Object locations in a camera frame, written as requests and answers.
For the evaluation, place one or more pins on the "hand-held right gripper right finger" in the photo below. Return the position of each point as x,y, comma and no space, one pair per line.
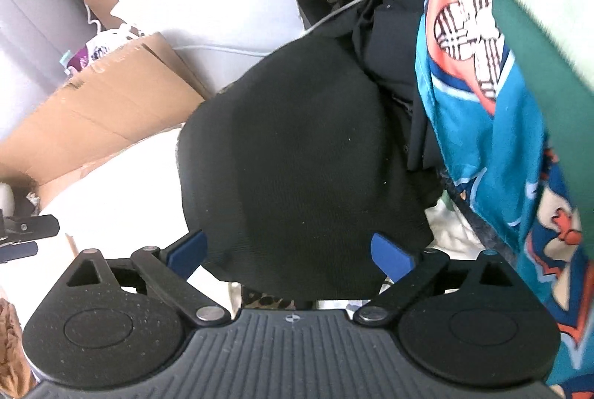
392,257

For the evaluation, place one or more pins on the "black clothes pile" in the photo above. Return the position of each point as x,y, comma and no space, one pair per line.
385,46

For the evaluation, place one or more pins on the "white printed bedsheet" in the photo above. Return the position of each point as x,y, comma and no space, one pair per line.
116,195

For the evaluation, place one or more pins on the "teal patterned garment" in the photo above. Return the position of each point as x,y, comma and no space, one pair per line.
487,148

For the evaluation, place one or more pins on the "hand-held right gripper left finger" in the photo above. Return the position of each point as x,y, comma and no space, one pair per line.
188,253

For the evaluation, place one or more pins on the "black shorts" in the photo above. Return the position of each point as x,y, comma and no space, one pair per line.
297,157

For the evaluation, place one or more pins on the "leopard print cloth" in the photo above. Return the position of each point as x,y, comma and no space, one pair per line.
267,300

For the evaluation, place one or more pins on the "purple white plastic bag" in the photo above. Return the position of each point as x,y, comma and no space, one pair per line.
93,51

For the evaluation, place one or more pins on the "green and white cloth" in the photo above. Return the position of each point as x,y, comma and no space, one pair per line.
533,55

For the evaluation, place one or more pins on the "brown cloth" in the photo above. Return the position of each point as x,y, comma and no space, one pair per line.
11,348

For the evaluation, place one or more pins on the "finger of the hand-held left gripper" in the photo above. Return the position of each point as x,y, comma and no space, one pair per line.
35,226
18,251

